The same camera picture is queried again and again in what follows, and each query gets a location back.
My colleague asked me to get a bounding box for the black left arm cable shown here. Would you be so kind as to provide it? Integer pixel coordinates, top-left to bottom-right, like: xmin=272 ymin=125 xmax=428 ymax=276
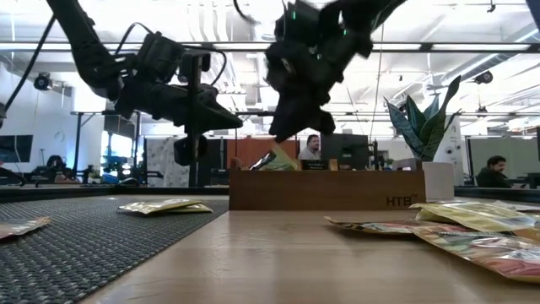
xmin=0 ymin=15 xmax=57 ymax=109

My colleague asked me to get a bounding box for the snake plant in white pot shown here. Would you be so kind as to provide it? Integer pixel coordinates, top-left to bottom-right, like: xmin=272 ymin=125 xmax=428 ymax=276
xmin=383 ymin=74 xmax=463 ymax=203

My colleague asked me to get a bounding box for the dark wall screen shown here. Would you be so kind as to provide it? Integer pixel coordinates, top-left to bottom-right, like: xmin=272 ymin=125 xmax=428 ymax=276
xmin=0 ymin=134 xmax=34 ymax=164

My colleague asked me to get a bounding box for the black metal table frame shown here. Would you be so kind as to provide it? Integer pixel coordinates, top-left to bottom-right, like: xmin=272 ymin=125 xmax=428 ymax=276
xmin=0 ymin=184 xmax=540 ymax=203

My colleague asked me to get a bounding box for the black overhead light bar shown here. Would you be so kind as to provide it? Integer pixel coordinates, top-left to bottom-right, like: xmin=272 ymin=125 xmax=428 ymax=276
xmin=0 ymin=41 xmax=540 ymax=53

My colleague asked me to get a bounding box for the lemon lime tea packet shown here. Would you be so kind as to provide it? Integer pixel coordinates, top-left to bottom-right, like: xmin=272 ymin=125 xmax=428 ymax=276
xmin=248 ymin=142 xmax=301 ymax=172

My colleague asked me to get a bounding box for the orange partition wall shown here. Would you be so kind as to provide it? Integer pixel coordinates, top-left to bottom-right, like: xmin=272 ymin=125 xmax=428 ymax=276
xmin=225 ymin=138 xmax=301 ymax=171

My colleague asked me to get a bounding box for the person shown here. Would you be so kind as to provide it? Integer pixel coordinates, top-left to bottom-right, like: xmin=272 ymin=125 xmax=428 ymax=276
xmin=297 ymin=133 xmax=322 ymax=161
xmin=476 ymin=155 xmax=514 ymax=189
xmin=45 ymin=155 xmax=80 ymax=183

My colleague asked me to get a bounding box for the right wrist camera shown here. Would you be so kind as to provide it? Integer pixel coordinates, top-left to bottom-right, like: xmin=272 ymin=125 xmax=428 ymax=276
xmin=273 ymin=0 xmax=321 ymax=43

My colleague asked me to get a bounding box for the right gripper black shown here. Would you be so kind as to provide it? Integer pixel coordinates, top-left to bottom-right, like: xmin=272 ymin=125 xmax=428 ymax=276
xmin=264 ymin=37 xmax=372 ymax=144

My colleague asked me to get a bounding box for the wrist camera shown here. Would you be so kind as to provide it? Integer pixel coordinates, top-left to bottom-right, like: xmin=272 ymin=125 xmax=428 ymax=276
xmin=273 ymin=0 xmax=321 ymax=43
xmin=135 ymin=31 xmax=186 ymax=84

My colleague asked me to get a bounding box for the grey woven placemat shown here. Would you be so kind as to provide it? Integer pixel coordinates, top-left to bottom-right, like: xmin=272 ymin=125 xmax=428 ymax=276
xmin=0 ymin=194 xmax=230 ymax=304

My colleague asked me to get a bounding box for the white patterned sheet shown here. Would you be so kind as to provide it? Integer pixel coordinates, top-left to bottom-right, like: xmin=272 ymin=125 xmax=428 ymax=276
xmin=145 ymin=137 xmax=191 ymax=187

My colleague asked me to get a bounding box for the black computer monitor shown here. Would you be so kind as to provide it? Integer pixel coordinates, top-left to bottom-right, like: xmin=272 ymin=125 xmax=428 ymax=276
xmin=320 ymin=133 xmax=370 ymax=171

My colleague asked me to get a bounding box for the black metal workstation frame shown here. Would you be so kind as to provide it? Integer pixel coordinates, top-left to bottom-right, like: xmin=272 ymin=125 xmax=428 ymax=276
xmin=71 ymin=110 xmax=143 ymax=187

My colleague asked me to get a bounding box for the grey partition panel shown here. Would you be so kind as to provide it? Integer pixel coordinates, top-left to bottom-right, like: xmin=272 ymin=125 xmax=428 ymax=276
xmin=467 ymin=137 xmax=540 ymax=187

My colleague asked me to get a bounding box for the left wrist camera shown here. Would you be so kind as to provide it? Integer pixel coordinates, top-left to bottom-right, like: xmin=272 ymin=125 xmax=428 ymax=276
xmin=135 ymin=31 xmax=186 ymax=84

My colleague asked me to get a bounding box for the wooden tea organiser box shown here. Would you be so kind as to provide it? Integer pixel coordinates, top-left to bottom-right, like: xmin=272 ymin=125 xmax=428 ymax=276
xmin=229 ymin=168 xmax=427 ymax=211

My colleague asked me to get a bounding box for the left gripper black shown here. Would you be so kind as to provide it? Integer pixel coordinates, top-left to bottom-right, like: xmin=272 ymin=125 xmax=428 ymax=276
xmin=114 ymin=51 xmax=244 ymax=166

